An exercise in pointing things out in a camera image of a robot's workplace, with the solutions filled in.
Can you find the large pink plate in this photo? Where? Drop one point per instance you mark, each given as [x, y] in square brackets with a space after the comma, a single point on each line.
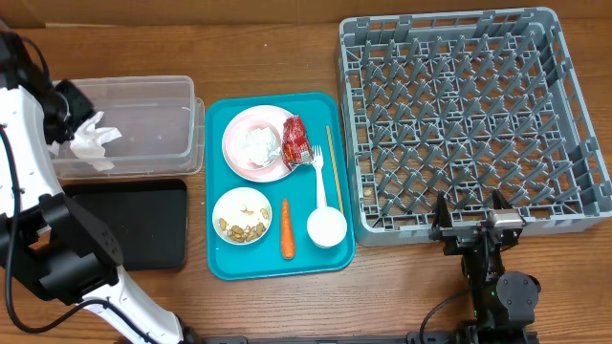
[255, 117]

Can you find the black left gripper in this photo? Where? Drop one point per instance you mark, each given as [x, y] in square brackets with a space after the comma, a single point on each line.
[85, 110]

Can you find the grey dishwasher rack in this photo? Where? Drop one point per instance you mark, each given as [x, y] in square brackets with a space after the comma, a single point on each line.
[464, 104]

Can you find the clear plastic bin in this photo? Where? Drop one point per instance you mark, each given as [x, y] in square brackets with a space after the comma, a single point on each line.
[161, 122]

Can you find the teal plastic tray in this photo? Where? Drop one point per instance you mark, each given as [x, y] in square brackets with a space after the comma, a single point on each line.
[263, 258]

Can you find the white cup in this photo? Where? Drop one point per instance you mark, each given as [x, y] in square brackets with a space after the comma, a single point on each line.
[326, 226]

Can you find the white bowl with peanuts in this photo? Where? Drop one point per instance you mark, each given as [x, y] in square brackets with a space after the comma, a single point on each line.
[242, 216]

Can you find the white plastic fork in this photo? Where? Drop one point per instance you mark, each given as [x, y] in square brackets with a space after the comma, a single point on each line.
[318, 163]

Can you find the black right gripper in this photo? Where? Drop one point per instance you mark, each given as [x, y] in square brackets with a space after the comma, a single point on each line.
[464, 237]

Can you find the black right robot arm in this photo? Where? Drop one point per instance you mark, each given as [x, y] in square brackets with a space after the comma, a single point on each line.
[503, 301]

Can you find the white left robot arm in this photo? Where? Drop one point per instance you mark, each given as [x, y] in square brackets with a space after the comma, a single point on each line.
[50, 244]

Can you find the black tray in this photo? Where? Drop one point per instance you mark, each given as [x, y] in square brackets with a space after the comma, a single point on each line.
[149, 218]

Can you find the orange carrot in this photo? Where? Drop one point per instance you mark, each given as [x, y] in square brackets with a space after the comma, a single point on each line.
[287, 240]

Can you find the red snack wrapper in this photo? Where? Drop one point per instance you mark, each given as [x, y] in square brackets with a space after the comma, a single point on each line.
[295, 146]

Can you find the wooden chopstick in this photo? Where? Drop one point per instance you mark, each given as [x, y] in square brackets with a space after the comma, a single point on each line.
[334, 166]

